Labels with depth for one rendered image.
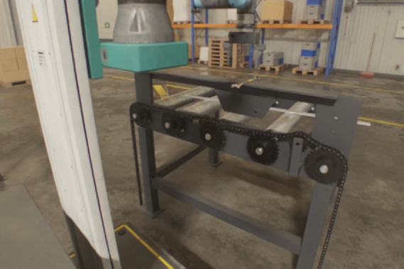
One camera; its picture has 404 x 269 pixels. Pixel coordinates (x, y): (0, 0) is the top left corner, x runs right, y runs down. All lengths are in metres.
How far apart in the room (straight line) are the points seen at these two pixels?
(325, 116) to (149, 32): 0.84
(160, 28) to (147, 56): 0.08
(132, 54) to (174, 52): 0.11
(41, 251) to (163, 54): 0.64
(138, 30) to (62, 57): 0.19
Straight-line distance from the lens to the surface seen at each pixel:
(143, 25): 0.59
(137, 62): 0.55
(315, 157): 1.19
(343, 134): 1.18
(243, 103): 1.29
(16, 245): 0.93
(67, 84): 0.66
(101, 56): 0.68
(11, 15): 10.91
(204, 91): 2.22
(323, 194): 1.30
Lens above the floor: 1.41
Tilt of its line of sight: 20 degrees down
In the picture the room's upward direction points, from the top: straight up
